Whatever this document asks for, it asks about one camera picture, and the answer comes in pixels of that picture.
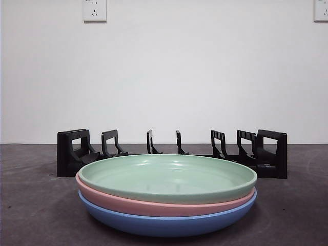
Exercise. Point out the black dish rack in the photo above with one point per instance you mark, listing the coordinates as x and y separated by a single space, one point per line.
279 153

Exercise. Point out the blue plate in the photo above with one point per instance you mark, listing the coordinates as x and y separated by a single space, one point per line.
166 226

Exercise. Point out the green plate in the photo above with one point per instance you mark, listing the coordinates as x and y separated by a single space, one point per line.
166 176

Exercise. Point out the pink plate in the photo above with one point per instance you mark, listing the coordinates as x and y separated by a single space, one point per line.
128 206

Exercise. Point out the white wall socket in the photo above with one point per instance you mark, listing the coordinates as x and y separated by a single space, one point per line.
94 11
321 11

